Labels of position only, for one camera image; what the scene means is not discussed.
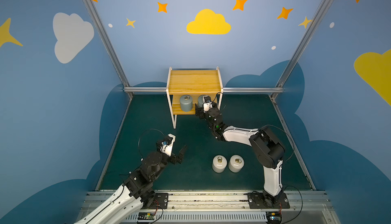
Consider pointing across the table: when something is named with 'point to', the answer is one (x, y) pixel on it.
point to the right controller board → (274, 217)
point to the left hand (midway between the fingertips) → (177, 140)
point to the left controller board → (146, 216)
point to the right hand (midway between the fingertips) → (205, 101)
